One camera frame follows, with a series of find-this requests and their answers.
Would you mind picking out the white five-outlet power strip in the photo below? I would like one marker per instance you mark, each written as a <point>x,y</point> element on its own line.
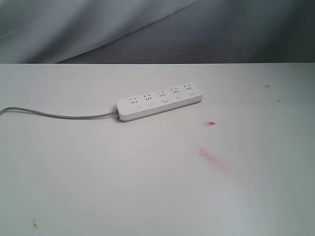
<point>159,101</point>

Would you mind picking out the grey backdrop cloth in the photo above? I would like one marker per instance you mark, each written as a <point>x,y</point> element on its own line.
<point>157,31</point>

